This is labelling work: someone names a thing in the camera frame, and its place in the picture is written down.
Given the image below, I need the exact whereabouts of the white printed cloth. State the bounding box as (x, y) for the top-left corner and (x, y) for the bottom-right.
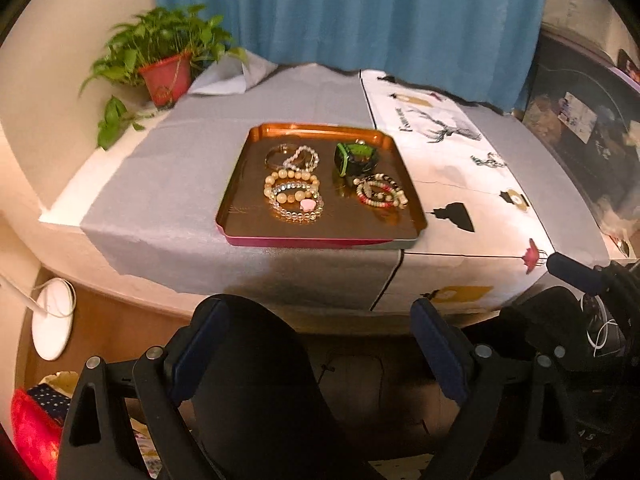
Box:
(360, 69), (557, 314)

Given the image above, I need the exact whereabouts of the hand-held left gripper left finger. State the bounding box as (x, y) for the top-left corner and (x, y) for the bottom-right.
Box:
(56, 298), (230, 480)

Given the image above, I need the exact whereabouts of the black chair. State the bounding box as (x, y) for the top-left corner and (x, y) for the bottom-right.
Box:
(191, 295), (387, 480)

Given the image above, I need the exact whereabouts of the potted green plant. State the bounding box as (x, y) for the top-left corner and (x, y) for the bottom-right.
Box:
(80, 5), (249, 151)

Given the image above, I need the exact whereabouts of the cream bead bracelet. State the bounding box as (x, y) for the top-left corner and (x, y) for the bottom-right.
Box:
(263, 169), (321, 202)

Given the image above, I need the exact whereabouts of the orange metal tray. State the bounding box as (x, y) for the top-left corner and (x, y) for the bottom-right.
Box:
(215, 122), (430, 249)

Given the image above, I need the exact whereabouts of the dark cabinet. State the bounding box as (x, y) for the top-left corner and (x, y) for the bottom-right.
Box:
(520, 25), (640, 242)

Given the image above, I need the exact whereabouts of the dark bead bracelet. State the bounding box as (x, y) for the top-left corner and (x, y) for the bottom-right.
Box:
(352, 173), (404, 196)

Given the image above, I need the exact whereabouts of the green black watch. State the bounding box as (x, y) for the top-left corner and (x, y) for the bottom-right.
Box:
(333, 141), (380, 177)

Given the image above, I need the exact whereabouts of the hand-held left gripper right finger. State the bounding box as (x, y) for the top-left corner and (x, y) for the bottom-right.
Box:
(410, 298), (586, 480)

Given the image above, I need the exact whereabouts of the white round lamp base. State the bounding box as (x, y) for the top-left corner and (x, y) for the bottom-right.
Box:
(31, 278), (76, 362)

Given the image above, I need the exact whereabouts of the black floor cable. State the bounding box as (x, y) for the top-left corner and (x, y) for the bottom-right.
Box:
(320, 355), (387, 412)

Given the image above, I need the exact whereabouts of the clear bead bracelet pink charm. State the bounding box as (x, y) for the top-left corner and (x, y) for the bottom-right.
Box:
(269, 184), (326, 224)

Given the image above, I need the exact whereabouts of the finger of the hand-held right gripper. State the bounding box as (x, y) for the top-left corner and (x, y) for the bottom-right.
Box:
(546, 252), (618, 297)
(497, 286), (587, 368)

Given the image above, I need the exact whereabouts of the red cloth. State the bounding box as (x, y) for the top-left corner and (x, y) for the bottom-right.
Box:
(11, 389), (64, 480)

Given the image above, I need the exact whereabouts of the red green bead bracelet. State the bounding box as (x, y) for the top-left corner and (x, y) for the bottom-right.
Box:
(356, 181), (410, 210)

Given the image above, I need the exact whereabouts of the blue curtain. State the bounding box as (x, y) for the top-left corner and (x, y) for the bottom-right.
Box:
(152, 0), (550, 112)

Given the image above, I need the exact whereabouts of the white pearl bracelet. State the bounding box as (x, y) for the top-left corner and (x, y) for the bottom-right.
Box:
(282, 145), (320, 174)

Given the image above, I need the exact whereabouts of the grey cloth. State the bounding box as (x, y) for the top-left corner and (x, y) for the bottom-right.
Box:
(80, 55), (609, 312)

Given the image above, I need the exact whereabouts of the black bangle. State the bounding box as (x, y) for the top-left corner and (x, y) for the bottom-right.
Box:
(264, 144), (301, 171)

